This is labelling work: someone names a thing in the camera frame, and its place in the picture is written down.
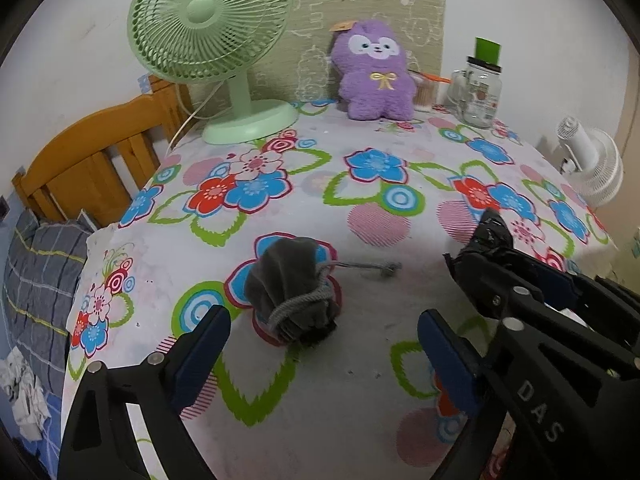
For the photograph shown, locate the green desk fan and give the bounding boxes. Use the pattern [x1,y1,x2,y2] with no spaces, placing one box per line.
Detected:
[127,0,300,145]

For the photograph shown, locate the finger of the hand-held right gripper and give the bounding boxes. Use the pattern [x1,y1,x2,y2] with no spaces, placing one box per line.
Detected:
[529,261,640,357]
[443,249,547,320]

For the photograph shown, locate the glass jar mug green lid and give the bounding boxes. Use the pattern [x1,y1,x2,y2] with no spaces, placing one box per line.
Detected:
[446,37,504,129]

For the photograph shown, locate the white fan cable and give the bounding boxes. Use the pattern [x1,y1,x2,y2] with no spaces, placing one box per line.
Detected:
[166,82,222,155]

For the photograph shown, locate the floral tablecloth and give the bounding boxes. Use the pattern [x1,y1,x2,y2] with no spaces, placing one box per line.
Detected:
[60,97,619,480]

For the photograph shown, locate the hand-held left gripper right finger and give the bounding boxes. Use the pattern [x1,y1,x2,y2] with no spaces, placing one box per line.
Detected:
[417,308,507,480]

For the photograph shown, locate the white clip fan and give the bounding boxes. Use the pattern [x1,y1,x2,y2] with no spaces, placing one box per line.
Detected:
[556,115,625,207]

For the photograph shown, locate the beige door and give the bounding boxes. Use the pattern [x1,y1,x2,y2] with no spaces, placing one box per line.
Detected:
[614,47,640,163]

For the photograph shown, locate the crumpled white cloth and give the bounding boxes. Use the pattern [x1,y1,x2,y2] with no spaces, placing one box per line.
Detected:
[0,347,52,442]

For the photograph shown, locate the grey drawstring pouch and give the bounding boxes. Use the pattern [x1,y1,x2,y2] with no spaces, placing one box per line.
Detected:
[243,237,404,346]

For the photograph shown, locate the grey plaid pillow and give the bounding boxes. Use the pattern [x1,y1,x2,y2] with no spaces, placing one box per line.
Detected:
[2,209,97,402]

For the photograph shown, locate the blue bed sheet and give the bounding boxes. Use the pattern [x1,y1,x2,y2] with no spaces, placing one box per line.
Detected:
[0,220,68,480]

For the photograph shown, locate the purple plush toy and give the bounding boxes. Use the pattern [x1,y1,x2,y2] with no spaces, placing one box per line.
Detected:
[329,18,420,122]

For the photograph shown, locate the wooden bed headboard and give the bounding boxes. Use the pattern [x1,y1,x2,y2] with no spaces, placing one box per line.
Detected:
[12,77,194,234]

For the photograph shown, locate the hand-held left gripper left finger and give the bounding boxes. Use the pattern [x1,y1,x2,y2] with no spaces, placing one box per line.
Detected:
[59,305,232,480]

